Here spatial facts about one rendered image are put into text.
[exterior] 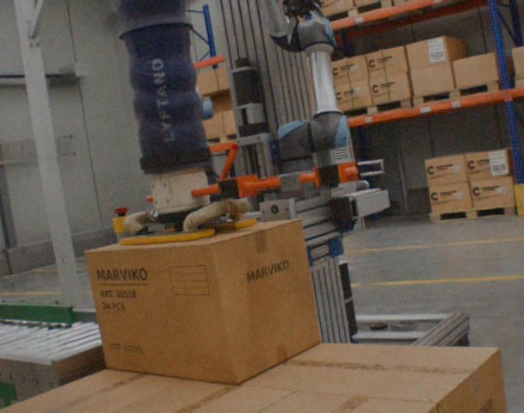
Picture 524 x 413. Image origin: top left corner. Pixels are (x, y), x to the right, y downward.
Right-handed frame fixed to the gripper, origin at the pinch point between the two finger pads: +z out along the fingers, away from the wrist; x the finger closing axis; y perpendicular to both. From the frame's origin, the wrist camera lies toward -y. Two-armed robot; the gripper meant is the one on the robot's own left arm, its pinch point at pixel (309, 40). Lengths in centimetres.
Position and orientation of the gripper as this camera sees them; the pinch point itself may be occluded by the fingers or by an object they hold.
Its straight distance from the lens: 237.2
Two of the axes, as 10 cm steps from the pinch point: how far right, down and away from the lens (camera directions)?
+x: 8.0, -1.0, -5.9
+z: 1.6, 9.9, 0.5
